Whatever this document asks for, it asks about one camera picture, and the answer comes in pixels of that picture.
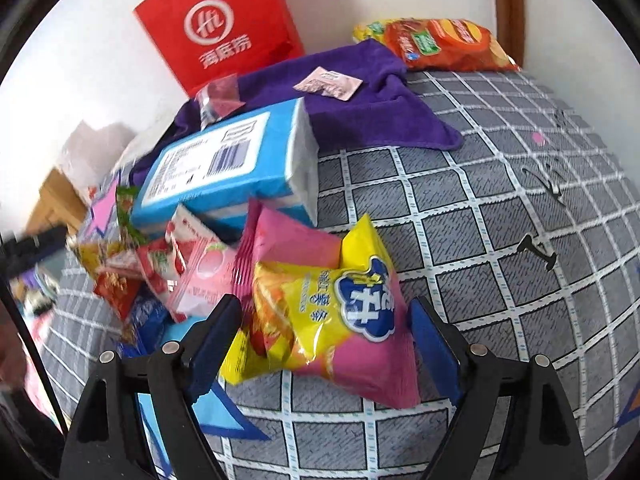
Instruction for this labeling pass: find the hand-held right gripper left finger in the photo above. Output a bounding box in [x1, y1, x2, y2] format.
[59, 294, 243, 480]

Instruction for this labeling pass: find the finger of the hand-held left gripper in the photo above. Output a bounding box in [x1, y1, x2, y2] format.
[0, 227, 68, 273]

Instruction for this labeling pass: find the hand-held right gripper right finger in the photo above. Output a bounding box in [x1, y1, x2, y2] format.
[409, 296, 588, 480]

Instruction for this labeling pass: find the yellow snack packet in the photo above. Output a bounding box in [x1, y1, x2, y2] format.
[67, 230, 146, 281]

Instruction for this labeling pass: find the pink peach snack packet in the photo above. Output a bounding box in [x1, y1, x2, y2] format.
[165, 237, 241, 323]

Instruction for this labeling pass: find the green snack packet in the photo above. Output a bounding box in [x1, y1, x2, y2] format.
[115, 185, 143, 231]

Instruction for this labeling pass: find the yellow pink chip bag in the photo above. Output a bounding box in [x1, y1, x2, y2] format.
[220, 215, 422, 410]

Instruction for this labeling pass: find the white red strawberry packet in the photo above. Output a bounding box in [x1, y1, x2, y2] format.
[165, 204, 221, 281]

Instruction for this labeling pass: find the small pale pink packet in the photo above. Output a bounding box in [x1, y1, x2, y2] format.
[293, 66, 363, 101]

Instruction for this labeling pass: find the wooden furniture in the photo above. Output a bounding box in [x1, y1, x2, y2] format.
[25, 167, 88, 236]

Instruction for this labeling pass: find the blue snack packet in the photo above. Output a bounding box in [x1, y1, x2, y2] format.
[125, 287, 171, 346]

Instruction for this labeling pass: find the grey checked bedsheet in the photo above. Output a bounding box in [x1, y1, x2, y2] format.
[30, 67, 640, 480]

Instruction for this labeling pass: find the red brown snack packet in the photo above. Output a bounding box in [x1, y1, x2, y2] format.
[92, 272, 143, 322]

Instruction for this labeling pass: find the black binder clip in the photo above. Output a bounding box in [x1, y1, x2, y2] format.
[517, 235, 558, 271]

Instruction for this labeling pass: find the blue tissue pack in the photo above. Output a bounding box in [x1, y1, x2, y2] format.
[131, 96, 320, 228]

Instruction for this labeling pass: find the clear plastic bag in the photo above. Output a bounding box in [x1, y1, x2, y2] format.
[195, 74, 246, 131]

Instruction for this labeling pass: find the purple towel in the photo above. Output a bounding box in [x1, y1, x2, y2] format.
[129, 40, 463, 186]

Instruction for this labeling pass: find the red paper bag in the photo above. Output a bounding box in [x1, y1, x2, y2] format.
[133, 0, 306, 98]

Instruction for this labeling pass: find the orange chip bag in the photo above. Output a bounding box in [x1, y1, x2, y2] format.
[384, 17, 521, 72]

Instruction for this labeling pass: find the black cable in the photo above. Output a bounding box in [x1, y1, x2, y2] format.
[0, 280, 68, 433]

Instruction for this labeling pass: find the black wire clip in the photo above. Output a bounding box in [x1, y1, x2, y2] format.
[520, 157, 567, 202]

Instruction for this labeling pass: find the wooden door frame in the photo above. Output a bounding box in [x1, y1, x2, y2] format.
[490, 0, 526, 68]

